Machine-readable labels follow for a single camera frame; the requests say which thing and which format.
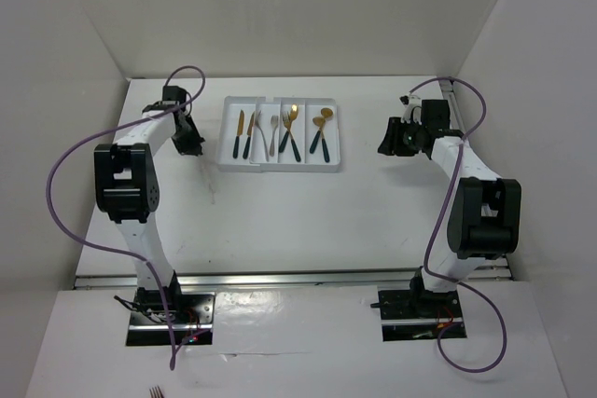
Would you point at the gold fork green handle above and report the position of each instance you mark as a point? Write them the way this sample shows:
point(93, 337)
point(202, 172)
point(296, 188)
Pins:
point(288, 118)
point(294, 148)

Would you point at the gold knife green handle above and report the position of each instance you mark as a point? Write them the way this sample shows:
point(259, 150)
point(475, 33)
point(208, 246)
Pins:
point(239, 133)
point(247, 146)

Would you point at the gold spoon green handle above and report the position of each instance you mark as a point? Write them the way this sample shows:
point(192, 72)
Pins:
point(327, 114)
point(319, 122)

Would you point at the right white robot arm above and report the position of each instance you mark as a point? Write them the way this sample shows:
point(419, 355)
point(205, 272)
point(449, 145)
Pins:
point(435, 115)

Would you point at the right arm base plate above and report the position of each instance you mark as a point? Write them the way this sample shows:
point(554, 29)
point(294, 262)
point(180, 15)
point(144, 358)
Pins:
point(406, 318)

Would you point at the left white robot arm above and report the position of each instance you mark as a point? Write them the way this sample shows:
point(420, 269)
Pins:
point(127, 190)

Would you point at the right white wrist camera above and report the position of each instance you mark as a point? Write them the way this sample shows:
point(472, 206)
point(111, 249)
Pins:
point(413, 106)

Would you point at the fork tines at bottom edge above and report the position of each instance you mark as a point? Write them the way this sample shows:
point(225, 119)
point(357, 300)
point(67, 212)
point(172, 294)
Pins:
point(155, 392)

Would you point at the white divided cutlery tray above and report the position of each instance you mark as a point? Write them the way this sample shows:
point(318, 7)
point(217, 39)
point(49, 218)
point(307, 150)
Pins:
point(302, 129)

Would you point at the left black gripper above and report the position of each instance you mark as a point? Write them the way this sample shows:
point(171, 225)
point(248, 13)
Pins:
point(192, 146)

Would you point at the silver fork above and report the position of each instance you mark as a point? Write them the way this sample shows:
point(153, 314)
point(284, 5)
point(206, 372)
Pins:
point(262, 134)
point(274, 126)

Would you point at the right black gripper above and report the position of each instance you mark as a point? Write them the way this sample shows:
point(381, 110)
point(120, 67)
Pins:
point(391, 144)

